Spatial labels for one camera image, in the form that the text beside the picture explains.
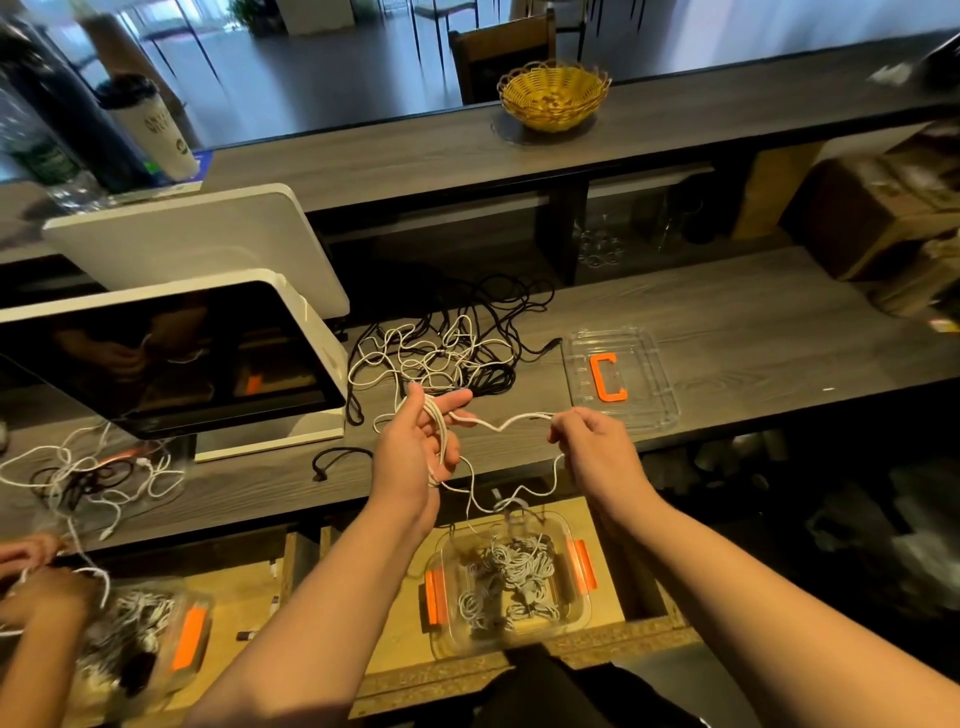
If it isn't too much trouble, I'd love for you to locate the person's left forearm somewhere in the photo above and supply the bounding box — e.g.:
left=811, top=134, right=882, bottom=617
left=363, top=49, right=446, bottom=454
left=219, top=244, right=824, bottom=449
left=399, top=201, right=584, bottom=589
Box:
left=187, top=502, right=437, bottom=728

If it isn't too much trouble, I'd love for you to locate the brown cardboard box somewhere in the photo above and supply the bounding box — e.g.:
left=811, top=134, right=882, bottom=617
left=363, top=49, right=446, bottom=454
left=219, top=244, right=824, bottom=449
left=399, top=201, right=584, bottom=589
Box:
left=802, top=142, right=960, bottom=279

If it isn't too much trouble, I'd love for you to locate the white touchscreen monitor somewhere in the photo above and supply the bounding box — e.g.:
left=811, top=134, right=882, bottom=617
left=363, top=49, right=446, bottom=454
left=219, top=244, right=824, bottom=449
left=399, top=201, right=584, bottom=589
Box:
left=0, top=270, right=351, bottom=464

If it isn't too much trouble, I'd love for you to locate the green potted plant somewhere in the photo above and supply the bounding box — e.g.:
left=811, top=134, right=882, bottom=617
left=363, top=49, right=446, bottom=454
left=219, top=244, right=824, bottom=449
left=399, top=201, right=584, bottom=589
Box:
left=228, top=0, right=279, bottom=35

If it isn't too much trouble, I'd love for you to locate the black device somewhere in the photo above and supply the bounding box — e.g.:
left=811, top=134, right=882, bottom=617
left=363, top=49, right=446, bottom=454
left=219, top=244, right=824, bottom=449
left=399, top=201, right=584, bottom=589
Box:
left=915, top=33, right=960, bottom=89

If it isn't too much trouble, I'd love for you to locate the person's right forearm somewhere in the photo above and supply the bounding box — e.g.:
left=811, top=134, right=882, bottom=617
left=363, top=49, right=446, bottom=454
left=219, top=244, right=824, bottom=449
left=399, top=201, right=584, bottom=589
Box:
left=615, top=487, right=960, bottom=728

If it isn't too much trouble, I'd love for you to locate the wooden drawer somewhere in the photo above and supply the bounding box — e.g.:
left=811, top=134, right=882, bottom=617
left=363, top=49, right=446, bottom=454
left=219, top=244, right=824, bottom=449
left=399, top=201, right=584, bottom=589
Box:
left=318, top=495, right=707, bottom=722
left=45, top=525, right=320, bottom=728

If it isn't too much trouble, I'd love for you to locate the clear plastic water bottle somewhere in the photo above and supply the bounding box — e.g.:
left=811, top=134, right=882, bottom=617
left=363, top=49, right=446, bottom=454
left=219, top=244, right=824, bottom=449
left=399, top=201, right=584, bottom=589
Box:
left=0, top=82, right=107, bottom=212

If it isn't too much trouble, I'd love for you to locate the round wooden table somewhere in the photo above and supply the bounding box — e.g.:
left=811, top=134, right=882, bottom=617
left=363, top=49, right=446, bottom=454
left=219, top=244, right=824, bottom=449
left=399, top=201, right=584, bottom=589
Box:
left=75, top=7, right=189, bottom=107

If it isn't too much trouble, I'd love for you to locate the black thermos bottle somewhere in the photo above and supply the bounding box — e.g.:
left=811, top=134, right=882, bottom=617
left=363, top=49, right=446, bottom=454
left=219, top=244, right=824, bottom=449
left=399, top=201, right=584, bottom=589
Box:
left=0, top=15, right=159, bottom=194

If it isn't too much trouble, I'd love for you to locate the yellow woven basket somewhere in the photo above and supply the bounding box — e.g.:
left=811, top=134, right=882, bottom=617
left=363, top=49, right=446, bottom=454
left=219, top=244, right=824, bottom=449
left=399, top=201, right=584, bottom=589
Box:
left=496, top=60, right=614, bottom=134

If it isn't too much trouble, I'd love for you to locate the bundle of black cables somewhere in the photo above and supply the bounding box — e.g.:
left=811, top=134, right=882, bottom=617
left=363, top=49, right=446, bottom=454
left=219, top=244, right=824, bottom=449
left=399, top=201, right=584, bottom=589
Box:
left=435, top=274, right=564, bottom=395

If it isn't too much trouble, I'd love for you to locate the clear lid orange handle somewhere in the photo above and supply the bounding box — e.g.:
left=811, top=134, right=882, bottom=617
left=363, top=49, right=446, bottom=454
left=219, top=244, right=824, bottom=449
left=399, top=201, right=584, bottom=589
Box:
left=562, top=327, right=683, bottom=437

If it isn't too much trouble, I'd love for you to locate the brown wooden chair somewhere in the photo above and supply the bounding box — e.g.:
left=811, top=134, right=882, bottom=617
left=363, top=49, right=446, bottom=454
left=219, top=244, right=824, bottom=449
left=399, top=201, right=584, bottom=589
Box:
left=450, top=7, right=560, bottom=107

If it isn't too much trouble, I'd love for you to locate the person's left hand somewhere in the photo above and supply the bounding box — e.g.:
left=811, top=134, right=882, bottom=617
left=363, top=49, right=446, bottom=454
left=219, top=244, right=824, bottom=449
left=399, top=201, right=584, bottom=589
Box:
left=367, top=379, right=476, bottom=534

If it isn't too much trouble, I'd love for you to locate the clear container drawer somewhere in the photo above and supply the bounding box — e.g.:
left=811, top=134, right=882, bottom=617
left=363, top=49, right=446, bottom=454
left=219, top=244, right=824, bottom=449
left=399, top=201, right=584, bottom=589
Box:
left=60, top=577, right=215, bottom=719
left=420, top=510, right=599, bottom=662

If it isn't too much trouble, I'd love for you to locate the white paper coffee cup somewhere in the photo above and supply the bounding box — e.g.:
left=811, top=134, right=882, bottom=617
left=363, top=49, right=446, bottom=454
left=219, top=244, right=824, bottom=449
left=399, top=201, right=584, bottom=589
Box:
left=94, top=75, right=201, bottom=182

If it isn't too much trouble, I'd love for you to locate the grey wooden bar counter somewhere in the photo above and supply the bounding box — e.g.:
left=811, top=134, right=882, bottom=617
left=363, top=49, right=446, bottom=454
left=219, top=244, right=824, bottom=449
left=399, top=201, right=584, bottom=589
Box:
left=0, top=30, right=960, bottom=257

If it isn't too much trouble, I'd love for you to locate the flat cardboard sheet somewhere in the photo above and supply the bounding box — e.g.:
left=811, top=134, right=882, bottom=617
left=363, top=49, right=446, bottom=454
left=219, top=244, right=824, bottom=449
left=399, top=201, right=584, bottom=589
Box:
left=732, top=139, right=824, bottom=239

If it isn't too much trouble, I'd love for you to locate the black cable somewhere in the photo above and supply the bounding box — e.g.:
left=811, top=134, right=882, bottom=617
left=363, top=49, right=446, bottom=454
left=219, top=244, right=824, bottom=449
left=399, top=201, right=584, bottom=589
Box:
left=310, top=445, right=377, bottom=482

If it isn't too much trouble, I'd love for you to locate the white customer display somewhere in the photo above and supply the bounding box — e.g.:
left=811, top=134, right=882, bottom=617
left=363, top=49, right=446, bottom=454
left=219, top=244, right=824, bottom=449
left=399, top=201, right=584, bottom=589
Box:
left=42, top=183, right=351, bottom=320

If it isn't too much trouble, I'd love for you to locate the person's right hand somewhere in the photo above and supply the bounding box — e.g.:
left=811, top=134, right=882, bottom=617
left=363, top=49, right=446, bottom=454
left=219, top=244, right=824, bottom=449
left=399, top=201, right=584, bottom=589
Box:
left=547, top=406, right=662, bottom=519

